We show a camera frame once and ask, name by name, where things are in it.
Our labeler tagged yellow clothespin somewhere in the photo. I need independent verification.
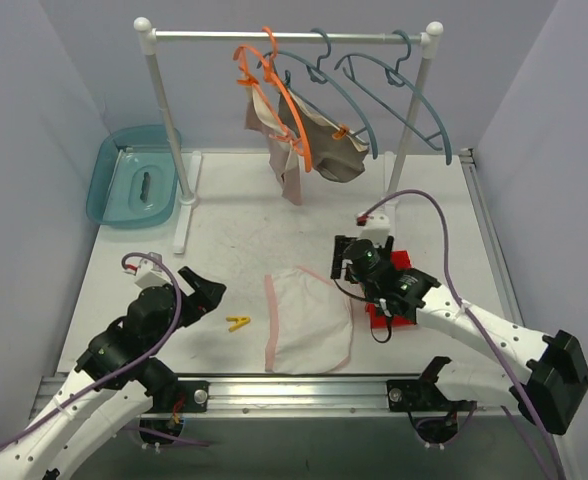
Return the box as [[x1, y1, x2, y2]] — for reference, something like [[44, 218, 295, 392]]
[[226, 316, 251, 333]]

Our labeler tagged white pink-trimmed underwear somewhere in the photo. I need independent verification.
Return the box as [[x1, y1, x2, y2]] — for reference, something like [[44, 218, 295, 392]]
[[264, 266, 353, 375]]

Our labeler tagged grey beige underwear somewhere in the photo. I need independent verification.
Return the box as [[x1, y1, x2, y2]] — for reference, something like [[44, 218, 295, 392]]
[[290, 92, 369, 183]]

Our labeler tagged orange clothespin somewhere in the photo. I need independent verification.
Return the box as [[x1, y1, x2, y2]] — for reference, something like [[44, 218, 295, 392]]
[[332, 125, 349, 140]]

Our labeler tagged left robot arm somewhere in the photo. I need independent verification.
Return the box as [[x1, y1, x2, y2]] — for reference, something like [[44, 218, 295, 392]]
[[0, 267, 227, 479]]

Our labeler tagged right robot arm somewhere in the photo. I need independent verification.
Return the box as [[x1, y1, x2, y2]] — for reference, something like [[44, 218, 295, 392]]
[[330, 235, 588, 435]]

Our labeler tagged beige brown underwear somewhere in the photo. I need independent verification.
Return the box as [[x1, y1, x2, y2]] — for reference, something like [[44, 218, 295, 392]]
[[245, 87, 303, 206]]

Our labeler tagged orange plastic hanger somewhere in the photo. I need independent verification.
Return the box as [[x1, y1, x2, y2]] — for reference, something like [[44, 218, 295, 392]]
[[233, 26, 313, 173]]

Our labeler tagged red plastic bin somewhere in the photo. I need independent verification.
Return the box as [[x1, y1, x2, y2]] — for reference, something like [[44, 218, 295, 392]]
[[363, 248, 420, 331]]

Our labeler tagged teal plastic basin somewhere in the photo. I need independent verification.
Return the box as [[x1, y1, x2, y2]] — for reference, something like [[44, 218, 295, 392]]
[[86, 124, 178, 229]]

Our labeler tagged white clothes rack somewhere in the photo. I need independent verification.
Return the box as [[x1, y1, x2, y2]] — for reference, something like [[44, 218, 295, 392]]
[[132, 17, 445, 257]]

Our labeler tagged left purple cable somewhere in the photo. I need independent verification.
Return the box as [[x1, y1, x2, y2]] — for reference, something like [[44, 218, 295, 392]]
[[0, 251, 210, 461]]

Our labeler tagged purple cable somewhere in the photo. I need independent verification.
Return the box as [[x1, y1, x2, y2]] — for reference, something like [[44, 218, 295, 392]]
[[0, 251, 210, 461], [358, 188, 570, 480]]

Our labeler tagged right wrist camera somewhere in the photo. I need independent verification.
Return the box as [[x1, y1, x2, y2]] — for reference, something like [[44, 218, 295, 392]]
[[356, 211, 391, 247]]

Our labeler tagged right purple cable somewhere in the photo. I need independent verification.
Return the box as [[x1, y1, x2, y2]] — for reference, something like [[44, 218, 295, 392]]
[[358, 188, 570, 480]]

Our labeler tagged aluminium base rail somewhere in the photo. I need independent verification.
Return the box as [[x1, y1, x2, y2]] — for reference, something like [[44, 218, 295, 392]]
[[28, 372, 568, 420]]

